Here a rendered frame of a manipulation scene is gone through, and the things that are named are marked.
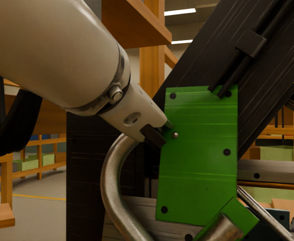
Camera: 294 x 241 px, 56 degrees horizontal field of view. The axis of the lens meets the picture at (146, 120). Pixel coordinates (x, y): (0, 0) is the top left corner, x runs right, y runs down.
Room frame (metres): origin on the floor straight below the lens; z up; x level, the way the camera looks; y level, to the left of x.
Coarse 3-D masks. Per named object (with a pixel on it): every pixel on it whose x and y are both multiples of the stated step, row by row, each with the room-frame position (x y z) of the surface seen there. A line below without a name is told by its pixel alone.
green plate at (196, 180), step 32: (192, 96) 0.44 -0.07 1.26; (224, 96) 0.42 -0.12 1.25; (192, 128) 0.43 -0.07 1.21; (224, 128) 0.41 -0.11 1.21; (160, 160) 0.43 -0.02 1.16; (192, 160) 0.42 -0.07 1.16; (224, 160) 0.40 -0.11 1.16; (160, 192) 0.42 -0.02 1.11; (192, 192) 0.40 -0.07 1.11; (224, 192) 0.39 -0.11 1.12; (192, 224) 0.39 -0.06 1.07
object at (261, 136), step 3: (261, 135) 8.22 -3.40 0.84; (264, 135) 8.20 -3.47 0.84; (267, 135) 8.18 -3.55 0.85; (270, 135) 8.16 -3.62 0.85; (273, 135) 8.13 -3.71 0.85; (276, 135) 8.13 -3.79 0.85; (279, 135) 8.11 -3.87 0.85; (285, 135) 8.13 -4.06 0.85; (288, 135) 8.05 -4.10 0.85; (291, 135) 8.03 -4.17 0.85; (258, 138) 8.21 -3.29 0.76; (261, 138) 8.18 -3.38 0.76; (264, 138) 8.16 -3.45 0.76; (267, 138) 8.14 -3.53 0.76; (270, 138) 8.11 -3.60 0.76; (273, 138) 8.09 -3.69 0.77; (276, 138) 8.06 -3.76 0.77; (279, 138) 8.04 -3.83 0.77; (285, 138) 7.99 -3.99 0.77; (288, 138) 7.97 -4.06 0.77; (291, 138) 7.95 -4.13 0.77
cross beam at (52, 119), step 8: (8, 96) 0.59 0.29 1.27; (8, 104) 0.59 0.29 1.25; (48, 104) 0.71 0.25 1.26; (40, 112) 0.68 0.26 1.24; (48, 112) 0.71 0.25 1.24; (56, 112) 0.74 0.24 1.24; (64, 112) 0.76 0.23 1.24; (40, 120) 0.68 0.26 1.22; (48, 120) 0.71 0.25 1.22; (56, 120) 0.73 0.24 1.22; (64, 120) 0.76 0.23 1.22; (40, 128) 0.68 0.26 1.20; (48, 128) 0.71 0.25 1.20; (56, 128) 0.74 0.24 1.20; (64, 128) 0.76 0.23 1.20
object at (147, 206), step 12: (132, 204) 0.45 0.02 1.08; (144, 204) 0.44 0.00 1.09; (108, 216) 0.46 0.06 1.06; (144, 216) 0.43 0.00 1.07; (108, 228) 0.46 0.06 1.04; (144, 228) 0.44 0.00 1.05; (156, 228) 0.43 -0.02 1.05; (168, 228) 0.42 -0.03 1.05; (180, 228) 0.42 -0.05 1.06; (192, 228) 0.41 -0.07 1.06; (108, 240) 0.44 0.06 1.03; (120, 240) 0.44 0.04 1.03; (168, 240) 0.42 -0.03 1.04; (180, 240) 0.41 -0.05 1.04
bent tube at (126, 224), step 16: (112, 144) 0.44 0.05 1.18; (128, 144) 0.42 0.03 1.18; (112, 160) 0.42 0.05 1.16; (112, 176) 0.42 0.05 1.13; (112, 192) 0.41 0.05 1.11; (112, 208) 0.40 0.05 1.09; (128, 208) 0.41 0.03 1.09; (128, 224) 0.39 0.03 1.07; (128, 240) 0.38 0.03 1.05; (144, 240) 0.38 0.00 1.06
